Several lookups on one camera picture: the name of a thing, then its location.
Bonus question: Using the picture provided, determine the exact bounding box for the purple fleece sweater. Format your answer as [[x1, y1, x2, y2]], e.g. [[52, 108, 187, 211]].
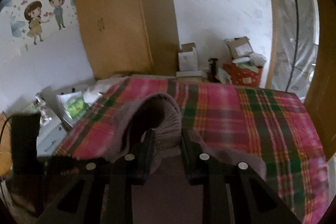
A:
[[103, 93, 266, 223]]

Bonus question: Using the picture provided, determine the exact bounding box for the red green plaid blanket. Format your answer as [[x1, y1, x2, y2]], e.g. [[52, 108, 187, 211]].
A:
[[56, 77, 329, 223]]

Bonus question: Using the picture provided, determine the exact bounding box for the green tissue pack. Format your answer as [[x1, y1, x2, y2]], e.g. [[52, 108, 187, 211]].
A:
[[64, 97, 88, 118]]

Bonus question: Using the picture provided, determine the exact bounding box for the red polka dot basket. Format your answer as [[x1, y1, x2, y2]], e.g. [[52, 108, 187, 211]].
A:
[[223, 63, 263, 88]]

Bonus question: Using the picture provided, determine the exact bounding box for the black pump bottle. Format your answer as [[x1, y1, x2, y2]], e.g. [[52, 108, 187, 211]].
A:
[[208, 58, 219, 83]]

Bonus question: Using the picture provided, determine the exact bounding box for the wooden door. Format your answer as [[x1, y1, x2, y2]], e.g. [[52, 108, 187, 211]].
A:
[[304, 0, 335, 160]]

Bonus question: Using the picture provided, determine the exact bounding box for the white cardboard box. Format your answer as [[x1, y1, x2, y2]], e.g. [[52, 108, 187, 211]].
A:
[[178, 43, 198, 71]]

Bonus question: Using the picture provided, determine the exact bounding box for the brown cardboard box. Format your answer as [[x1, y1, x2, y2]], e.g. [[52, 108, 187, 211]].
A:
[[224, 36, 253, 59]]

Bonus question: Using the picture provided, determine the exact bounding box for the wooden wardrobe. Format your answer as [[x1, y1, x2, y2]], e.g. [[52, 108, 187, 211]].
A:
[[75, 0, 179, 80]]

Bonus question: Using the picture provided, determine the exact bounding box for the plastic sheet doorway curtain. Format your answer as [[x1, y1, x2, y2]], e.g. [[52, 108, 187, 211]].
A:
[[272, 0, 319, 101]]

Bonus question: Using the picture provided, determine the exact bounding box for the cartoon couple wall sticker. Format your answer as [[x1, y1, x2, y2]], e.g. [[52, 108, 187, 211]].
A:
[[24, 0, 66, 46]]

